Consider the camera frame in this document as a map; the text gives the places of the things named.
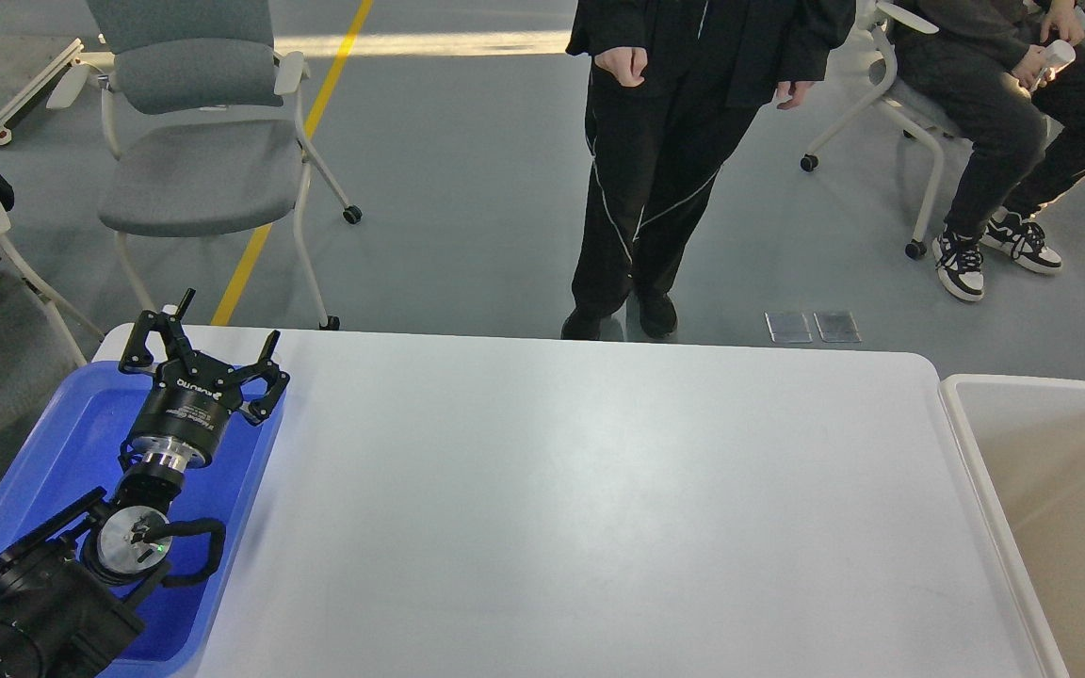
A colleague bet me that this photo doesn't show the blue plastic tray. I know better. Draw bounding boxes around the blue plastic tray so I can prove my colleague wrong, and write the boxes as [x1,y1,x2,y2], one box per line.
[0,362,283,677]

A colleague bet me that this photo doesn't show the standing person in black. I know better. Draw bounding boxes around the standing person in black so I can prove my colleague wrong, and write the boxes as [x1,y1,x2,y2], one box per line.
[561,1,856,340]

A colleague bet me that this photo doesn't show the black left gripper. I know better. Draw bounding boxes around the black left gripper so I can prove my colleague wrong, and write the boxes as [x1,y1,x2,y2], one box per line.
[119,289,291,469]

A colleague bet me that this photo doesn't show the seated person in black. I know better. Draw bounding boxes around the seated person in black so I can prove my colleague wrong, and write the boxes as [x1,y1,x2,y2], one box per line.
[891,0,1085,303]

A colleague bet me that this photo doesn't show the white chair at left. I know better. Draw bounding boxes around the white chair at left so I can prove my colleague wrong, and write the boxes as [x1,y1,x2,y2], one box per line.
[0,201,105,366]

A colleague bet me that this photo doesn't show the left floor socket plate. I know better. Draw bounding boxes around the left floor socket plate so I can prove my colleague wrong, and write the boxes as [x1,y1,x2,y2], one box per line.
[765,312,814,345]

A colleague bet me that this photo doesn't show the grey chair at right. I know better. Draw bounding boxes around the grey chair at right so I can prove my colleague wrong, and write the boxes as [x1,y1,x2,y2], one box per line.
[800,0,1085,261]

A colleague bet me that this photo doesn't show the right floor socket plate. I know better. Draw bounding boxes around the right floor socket plate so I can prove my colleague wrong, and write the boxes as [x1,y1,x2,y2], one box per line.
[814,312,861,344]

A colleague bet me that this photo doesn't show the grey office chair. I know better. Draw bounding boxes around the grey office chair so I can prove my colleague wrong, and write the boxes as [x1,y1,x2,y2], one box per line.
[88,1,362,331]

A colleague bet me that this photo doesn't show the white plastic bin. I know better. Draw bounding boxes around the white plastic bin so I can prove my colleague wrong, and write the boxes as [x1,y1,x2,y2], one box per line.
[940,375,1085,677]

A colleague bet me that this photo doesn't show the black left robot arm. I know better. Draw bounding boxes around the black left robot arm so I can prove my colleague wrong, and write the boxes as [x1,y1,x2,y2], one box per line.
[0,295,290,677]

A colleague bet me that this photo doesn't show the floor socket plate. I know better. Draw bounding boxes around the floor socket plate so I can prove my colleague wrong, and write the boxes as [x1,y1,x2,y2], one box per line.
[814,312,861,344]
[765,312,814,345]

